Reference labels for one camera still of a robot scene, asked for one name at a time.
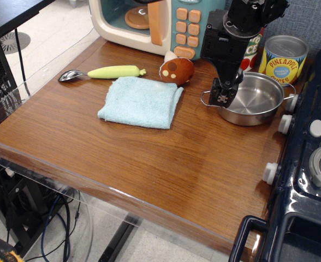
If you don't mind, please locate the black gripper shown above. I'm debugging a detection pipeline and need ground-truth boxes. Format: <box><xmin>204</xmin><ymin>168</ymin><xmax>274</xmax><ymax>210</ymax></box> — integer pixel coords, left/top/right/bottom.
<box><xmin>201</xmin><ymin>10</ymin><xmax>254</xmax><ymax>107</ymax></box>

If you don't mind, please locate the spoon with yellow-green handle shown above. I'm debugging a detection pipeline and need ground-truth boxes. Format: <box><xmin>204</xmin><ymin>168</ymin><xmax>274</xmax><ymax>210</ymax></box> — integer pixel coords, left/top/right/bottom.
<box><xmin>58</xmin><ymin>65</ymin><xmax>146</xmax><ymax>82</ymax></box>

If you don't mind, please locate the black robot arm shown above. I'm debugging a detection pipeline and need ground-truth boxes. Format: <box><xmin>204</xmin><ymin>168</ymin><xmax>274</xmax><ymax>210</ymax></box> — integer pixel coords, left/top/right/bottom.
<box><xmin>200</xmin><ymin>1</ymin><xmax>289</xmax><ymax>108</ymax></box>

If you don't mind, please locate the small stainless steel pot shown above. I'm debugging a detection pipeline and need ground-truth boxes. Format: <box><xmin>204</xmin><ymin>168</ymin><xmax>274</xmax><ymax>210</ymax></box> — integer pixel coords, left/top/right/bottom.
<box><xmin>217</xmin><ymin>72</ymin><xmax>297</xmax><ymax>126</ymax></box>

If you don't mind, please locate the brown plush mushroom toy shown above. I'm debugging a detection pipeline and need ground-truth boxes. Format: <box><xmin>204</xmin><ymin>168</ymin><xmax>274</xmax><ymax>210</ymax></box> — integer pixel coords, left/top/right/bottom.
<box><xmin>159</xmin><ymin>51</ymin><xmax>195</xmax><ymax>86</ymax></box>

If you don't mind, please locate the tomato sauce can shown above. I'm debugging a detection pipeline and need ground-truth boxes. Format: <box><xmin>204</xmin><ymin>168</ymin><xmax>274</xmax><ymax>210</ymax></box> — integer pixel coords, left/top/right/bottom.
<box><xmin>240</xmin><ymin>27</ymin><xmax>265</xmax><ymax>72</ymax></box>

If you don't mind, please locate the pineapple slices can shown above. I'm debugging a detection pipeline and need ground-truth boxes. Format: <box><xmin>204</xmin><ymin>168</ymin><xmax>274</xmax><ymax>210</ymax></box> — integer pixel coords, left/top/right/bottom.
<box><xmin>258</xmin><ymin>35</ymin><xmax>310</xmax><ymax>85</ymax></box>

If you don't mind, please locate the toy microwave teal and cream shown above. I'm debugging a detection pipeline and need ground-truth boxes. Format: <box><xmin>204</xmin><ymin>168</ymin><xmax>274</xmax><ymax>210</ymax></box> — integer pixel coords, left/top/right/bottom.
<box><xmin>89</xmin><ymin>1</ymin><xmax>225</xmax><ymax>61</ymax></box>

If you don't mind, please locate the light blue folded towel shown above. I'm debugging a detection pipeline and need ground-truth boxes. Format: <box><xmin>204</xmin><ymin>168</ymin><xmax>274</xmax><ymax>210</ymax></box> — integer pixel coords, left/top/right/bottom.
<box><xmin>97</xmin><ymin>76</ymin><xmax>183</xmax><ymax>129</ymax></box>

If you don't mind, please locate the orange toy plate in microwave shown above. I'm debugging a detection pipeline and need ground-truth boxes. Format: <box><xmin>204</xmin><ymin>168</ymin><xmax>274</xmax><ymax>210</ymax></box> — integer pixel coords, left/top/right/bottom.
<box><xmin>124</xmin><ymin>6</ymin><xmax>150</xmax><ymax>29</ymax></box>

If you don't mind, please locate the dark blue toy stove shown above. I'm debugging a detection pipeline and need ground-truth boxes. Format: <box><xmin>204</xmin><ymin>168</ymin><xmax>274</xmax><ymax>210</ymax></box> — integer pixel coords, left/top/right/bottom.
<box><xmin>229</xmin><ymin>50</ymin><xmax>321</xmax><ymax>261</ymax></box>

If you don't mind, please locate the black desk on left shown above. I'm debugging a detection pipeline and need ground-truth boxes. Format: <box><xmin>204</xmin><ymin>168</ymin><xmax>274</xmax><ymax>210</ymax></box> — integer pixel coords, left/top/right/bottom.
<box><xmin>0</xmin><ymin>0</ymin><xmax>56</xmax><ymax>110</ymax></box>

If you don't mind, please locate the black cable under table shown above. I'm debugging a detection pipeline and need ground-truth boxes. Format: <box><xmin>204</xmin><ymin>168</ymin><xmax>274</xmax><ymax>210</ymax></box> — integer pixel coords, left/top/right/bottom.
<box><xmin>25</xmin><ymin>190</ymin><xmax>82</xmax><ymax>262</ymax></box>

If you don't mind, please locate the blue cable under table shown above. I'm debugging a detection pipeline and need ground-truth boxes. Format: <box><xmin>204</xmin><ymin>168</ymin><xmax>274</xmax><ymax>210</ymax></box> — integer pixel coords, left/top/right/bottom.
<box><xmin>40</xmin><ymin>194</ymin><xmax>71</xmax><ymax>262</ymax></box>

